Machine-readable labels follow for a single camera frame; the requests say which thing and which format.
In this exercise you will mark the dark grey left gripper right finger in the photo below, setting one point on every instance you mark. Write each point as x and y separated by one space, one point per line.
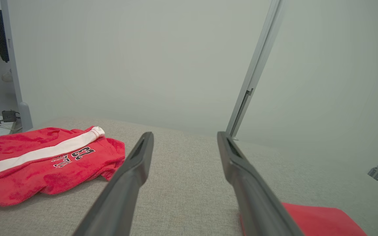
258 209

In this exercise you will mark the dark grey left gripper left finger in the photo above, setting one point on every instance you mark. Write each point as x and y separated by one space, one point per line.
120 203

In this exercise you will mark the red Bulls jersey white sleeves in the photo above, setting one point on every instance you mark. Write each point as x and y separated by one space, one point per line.
323 223

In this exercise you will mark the red shorts white stripe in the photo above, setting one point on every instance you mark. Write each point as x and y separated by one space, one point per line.
28 177

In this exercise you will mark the black power adapter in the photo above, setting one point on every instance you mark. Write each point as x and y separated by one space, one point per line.
10 116

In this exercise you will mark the grey partition post twin feet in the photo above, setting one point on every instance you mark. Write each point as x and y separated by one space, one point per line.
258 65

